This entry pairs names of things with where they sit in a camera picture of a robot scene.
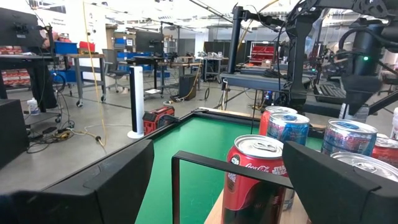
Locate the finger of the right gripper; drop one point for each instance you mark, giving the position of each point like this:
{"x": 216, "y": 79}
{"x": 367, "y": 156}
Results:
{"x": 360, "y": 91}

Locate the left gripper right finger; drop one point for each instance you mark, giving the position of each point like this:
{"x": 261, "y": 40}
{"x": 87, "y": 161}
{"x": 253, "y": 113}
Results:
{"x": 342, "y": 199}

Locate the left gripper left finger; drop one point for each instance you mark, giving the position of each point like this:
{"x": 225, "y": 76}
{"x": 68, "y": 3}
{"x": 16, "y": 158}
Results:
{"x": 77, "y": 199}

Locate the blue silver Red Bull can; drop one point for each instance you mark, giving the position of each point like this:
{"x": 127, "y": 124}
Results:
{"x": 289, "y": 130}
{"x": 348, "y": 140}

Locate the red Coca-Cola can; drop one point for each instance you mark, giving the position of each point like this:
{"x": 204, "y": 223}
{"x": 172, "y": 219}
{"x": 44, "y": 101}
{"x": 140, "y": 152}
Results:
{"x": 387, "y": 152}

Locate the red Fanta can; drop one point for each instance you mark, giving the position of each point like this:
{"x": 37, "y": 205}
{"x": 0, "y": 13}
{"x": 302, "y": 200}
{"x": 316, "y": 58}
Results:
{"x": 264, "y": 123}

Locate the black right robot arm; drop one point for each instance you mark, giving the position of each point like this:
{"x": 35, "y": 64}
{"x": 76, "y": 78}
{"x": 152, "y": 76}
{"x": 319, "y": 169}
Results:
{"x": 373, "y": 7}

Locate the backlit black keyboard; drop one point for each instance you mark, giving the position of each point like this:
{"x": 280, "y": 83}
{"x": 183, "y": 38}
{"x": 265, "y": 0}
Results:
{"x": 329, "y": 91}

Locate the black floor power strip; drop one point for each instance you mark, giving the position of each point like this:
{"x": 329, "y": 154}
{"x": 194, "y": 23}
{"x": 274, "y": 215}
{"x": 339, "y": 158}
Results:
{"x": 60, "y": 133}

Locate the black box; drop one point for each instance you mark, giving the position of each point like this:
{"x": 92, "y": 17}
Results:
{"x": 12, "y": 133}

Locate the white plastic bottle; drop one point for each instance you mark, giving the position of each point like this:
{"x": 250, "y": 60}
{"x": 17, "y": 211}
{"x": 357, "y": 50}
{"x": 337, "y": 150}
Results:
{"x": 33, "y": 107}

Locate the red tool chest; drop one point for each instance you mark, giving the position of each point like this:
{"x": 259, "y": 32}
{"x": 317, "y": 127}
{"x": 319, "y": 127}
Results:
{"x": 262, "y": 54}

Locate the grey desk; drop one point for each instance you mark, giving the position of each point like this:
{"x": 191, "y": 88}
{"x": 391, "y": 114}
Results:
{"x": 255, "y": 81}

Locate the red and black toolbox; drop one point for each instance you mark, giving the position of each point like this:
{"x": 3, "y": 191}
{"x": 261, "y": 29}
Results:
{"x": 155, "y": 119}

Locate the white tower fan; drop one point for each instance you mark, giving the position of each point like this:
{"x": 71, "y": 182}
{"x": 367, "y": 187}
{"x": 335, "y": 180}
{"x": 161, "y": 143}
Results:
{"x": 136, "y": 99}

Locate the green table mat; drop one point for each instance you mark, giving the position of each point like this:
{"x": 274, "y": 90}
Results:
{"x": 199, "y": 149}

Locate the grey office chair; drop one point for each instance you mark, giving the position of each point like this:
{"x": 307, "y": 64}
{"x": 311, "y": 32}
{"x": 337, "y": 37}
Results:
{"x": 113, "y": 62}

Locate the grey rolling table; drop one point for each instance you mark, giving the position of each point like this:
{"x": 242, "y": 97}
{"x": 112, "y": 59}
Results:
{"x": 87, "y": 56}

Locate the blue storage bin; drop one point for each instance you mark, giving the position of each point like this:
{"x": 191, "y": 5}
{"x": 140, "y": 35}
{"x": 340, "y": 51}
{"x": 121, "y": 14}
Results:
{"x": 65, "y": 47}

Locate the red storage bin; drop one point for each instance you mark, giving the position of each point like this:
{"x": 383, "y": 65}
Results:
{"x": 87, "y": 46}

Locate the black computer tower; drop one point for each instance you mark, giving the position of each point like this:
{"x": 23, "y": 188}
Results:
{"x": 187, "y": 87}

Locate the black monitor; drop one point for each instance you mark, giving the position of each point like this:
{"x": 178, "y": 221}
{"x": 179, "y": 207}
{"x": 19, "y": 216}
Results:
{"x": 149, "y": 42}
{"x": 18, "y": 28}

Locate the wooden shelf with black frame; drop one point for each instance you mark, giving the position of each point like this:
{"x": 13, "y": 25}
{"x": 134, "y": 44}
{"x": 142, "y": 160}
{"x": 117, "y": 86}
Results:
{"x": 175, "y": 186}

